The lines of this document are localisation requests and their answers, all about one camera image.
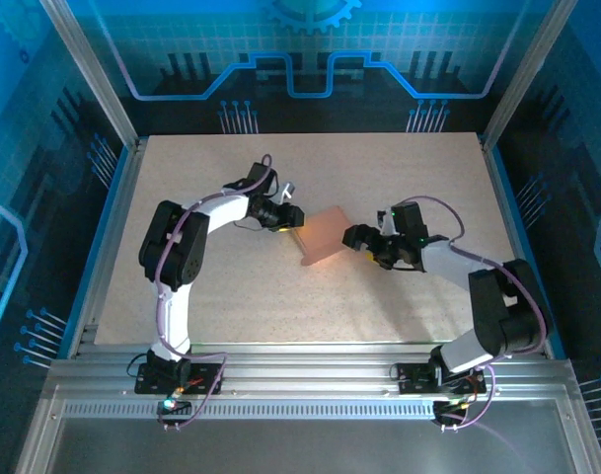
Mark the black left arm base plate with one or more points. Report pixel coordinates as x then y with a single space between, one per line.
152 385

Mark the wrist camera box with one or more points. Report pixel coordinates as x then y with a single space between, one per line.
287 190
388 224

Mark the aluminium frame post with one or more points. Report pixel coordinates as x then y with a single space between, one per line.
524 74
94 74

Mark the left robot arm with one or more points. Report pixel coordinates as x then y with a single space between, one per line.
174 247

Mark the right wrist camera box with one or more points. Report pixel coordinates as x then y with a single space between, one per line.
388 224

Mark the circuit board with lights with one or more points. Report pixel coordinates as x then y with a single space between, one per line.
172 402
450 407

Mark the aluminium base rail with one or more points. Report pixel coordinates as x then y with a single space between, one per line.
305 370

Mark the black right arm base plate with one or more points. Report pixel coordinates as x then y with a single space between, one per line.
413 382

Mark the aluminium side rail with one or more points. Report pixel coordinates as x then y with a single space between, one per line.
117 222
509 222

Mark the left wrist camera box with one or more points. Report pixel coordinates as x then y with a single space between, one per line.
287 190

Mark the brown cardboard paper box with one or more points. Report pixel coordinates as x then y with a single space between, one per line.
324 232

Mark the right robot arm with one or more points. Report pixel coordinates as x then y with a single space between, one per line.
507 306

